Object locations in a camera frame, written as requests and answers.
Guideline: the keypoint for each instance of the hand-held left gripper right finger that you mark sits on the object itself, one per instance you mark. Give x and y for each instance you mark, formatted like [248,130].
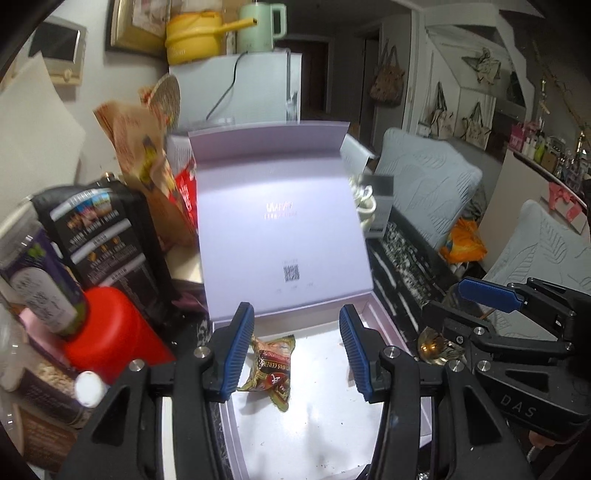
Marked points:
[358,355]

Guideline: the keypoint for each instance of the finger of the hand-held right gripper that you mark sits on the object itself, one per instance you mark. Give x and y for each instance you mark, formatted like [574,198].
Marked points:
[489,294]
[457,323]

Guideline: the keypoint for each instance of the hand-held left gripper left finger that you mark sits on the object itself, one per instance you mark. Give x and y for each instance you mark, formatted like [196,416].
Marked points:
[240,350]

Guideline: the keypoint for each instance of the gold red snack packet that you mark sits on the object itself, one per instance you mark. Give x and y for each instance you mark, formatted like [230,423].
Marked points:
[272,369]

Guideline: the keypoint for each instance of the lavender gift box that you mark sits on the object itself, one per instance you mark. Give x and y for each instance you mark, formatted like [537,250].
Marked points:
[277,184]

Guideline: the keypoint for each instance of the glass teapot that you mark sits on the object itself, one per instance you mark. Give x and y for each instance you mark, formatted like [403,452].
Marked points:
[434,346]

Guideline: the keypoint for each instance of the orange plastic bag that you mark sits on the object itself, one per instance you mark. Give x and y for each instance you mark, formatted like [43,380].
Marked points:
[464,242]

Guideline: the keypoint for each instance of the pink gift box with bow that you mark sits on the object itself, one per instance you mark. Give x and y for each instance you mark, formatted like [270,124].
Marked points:
[568,205]

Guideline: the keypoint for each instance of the red plastic bottle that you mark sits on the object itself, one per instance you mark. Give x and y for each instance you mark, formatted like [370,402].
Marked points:
[115,323]

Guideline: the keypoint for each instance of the white bottle cap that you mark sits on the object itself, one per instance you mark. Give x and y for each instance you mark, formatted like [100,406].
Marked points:
[90,388]

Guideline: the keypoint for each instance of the row of small bottles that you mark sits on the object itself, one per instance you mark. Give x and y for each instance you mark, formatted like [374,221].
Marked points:
[549,150]

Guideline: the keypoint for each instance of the beige tote bag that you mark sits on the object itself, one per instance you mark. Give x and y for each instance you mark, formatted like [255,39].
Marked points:
[441,120]
[475,129]

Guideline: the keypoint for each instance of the red white packet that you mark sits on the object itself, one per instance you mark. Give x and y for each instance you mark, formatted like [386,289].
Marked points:
[184,189]

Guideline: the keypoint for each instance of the black snack box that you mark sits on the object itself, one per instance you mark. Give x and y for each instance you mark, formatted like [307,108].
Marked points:
[106,240]

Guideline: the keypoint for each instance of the dark oat packet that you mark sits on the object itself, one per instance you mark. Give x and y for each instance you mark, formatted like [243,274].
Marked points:
[51,387]

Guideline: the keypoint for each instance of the dark jar purple label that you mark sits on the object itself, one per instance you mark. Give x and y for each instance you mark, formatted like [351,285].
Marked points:
[37,286]

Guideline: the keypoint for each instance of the brown tote bag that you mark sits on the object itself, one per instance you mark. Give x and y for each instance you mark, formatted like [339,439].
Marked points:
[388,83]

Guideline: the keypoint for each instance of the brown paper bag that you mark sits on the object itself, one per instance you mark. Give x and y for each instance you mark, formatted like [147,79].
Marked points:
[134,138]

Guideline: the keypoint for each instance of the woven straw fan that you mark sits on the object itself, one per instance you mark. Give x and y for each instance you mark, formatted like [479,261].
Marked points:
[166,97]

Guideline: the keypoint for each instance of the white small fridge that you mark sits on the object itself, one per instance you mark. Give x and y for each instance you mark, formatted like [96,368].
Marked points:
[258,83]

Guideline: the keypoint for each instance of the white foam board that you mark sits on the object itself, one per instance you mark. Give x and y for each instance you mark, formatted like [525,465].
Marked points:
[37,138]

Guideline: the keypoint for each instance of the yellow pot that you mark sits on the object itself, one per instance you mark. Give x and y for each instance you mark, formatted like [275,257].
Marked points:
[194,37]

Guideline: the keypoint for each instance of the light green kettle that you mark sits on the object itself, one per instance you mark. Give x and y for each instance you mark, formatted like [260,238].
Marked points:
[261,27]

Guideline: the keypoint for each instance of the gold framed picture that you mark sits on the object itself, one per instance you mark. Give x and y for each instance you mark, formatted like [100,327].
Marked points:
[138,23]

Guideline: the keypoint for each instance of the wall intercom panel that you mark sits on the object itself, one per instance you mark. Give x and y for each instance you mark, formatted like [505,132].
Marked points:
[55,46]

